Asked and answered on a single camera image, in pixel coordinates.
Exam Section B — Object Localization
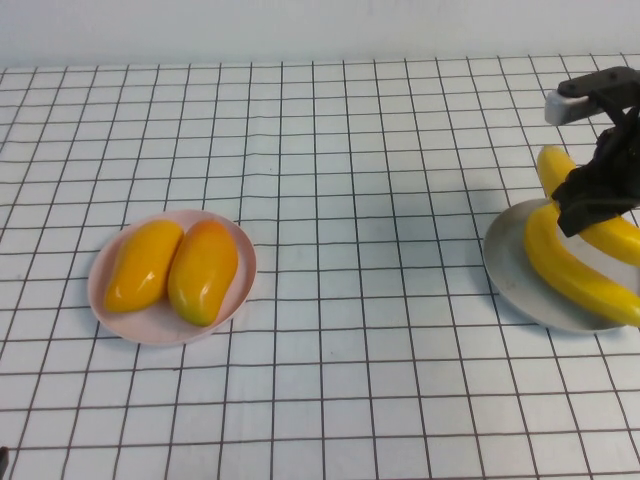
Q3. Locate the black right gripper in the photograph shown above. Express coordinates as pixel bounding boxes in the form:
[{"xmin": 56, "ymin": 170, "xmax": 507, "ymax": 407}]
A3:
[{"xmin": 549, "ymin": 104, "xmax": 640, "ymax": 237}]

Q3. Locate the yellow plastic banana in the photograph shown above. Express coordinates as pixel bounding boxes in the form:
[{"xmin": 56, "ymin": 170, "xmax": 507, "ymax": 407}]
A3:
[
  {"xmin": 536, "ymin": 144, "xmax": 640, "ymax": 262},
  {"xmin": 523, "ymin": 201, "xmax": 640, "ymax": 329}
]

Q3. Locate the green-tipped orange mango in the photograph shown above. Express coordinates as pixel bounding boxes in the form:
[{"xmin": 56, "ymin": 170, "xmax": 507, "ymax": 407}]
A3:
[{"xmin": 166, "ymin": 219, "xmax": 240, "ymax": 328}]

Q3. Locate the plain orange-yellow mango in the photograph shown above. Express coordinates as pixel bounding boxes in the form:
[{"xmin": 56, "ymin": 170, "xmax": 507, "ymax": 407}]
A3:
[{"xmin": 103, "ymin": 219, "xmax": 185, "ymax": 315}]

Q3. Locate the grey round plate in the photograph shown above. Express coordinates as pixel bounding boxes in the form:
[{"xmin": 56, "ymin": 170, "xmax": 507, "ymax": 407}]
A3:
[{"xmin": 481, "ymin": 196, "xmax": 640, "ymax": 332}]

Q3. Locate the pink round plate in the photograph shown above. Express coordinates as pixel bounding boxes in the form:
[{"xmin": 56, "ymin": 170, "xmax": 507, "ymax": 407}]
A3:
[{"xmin": 86, "ymin": 208, "xmax": 258, "ymax": 347}]

